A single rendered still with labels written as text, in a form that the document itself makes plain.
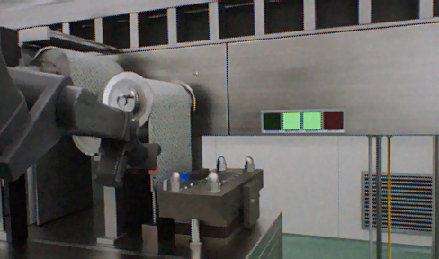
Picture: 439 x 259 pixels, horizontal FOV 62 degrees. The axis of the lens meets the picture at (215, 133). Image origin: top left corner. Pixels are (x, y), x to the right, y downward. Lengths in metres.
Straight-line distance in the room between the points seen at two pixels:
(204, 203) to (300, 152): 2.71
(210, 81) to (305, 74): 0.30
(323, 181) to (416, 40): 2.51
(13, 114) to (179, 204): 0.62
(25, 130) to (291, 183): 3.33
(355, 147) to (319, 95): 2.36
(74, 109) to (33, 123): 0.05
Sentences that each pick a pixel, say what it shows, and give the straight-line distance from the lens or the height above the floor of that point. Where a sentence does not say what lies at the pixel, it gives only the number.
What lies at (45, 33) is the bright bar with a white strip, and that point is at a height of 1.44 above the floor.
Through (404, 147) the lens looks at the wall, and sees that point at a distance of 3.49.
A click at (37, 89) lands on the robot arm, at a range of 0.35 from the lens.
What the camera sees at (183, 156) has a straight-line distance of 1.09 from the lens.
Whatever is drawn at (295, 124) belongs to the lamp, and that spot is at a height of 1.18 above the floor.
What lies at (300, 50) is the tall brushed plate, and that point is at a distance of 1.15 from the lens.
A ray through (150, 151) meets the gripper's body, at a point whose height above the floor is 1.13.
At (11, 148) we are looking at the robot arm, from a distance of 0.30.
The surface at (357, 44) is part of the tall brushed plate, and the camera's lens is 1.14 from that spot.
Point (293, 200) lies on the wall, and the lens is 3.59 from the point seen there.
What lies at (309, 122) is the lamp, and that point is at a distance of 1.12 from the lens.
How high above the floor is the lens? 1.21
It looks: 3 degrees down
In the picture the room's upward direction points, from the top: 1 degrees counter-clockwise
